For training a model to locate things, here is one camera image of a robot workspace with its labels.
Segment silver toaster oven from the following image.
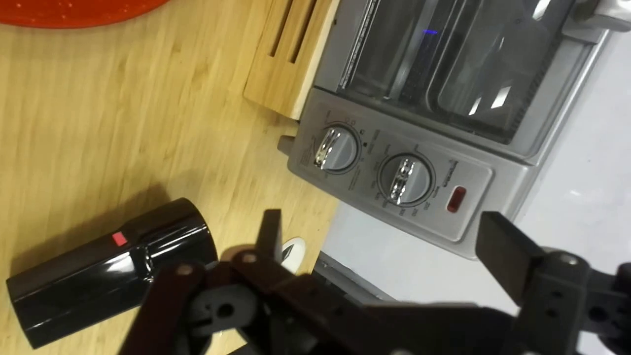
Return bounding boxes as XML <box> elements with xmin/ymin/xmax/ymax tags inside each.
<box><xmin>274</xmin><ymin>0</ymin><xmax>631</xmax><ymax>263</ymax></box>

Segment red round plate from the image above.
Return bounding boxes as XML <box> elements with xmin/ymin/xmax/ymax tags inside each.
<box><xmin>0</xmin><ymin>0</ymin><xmax>170</xmax><ymax>32</ymax></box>

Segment white round table grommet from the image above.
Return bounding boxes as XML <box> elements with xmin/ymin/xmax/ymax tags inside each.
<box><xmin>280</xmin><ymin>235</ymin><xmax>310</xmax><ymax>277</ymax></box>

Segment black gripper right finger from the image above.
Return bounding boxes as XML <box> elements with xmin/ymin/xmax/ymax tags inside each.
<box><xmin>476</xmin><ymin>210</ymin><xmax>631</xmax><ymax>355</ymax></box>

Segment wooden board under oven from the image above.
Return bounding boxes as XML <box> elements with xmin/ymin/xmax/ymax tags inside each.
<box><xmin>243</xmin><ymin>0</ymin><xmax>341</xmax><ymax>123</ymax></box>

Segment silver oven knob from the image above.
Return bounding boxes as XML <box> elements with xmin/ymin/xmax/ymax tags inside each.
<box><xmin>379</xmin><ymin>153</ymin><xmax>434</xmax><ymax>208</ymax></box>
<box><xmin>312</xmin><ymin>125</ymin><xmax>361</xmax><ymax>174</ymax></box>

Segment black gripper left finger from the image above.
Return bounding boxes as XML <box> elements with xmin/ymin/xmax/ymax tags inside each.
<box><xmin>119</xmin><ymin>208</ymin><xmax>320</xmax><ymax>355</ymax></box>

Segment black cylinder bottle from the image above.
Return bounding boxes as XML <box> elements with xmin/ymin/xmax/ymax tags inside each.
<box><xmin>6</xmin><ymin>196</ymin><xmax>219</xmax><ymax>352</ymax></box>

